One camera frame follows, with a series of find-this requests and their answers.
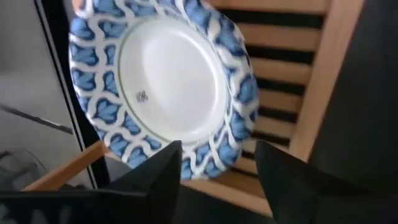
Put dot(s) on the blue patterned paper bowl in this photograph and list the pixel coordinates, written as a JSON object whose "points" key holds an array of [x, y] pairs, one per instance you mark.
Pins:
{"points": [[171, 77]]}

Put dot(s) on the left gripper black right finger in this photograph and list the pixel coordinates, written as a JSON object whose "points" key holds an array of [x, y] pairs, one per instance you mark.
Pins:
{"points": [[298, 193]]}

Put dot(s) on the slatted wooden shelf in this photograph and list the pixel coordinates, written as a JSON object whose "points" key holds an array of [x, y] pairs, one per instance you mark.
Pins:
{"points": [[326, 77]]}

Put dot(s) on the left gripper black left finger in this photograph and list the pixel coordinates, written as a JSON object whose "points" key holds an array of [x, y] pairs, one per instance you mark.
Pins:
{"points": [[140, 196]]}

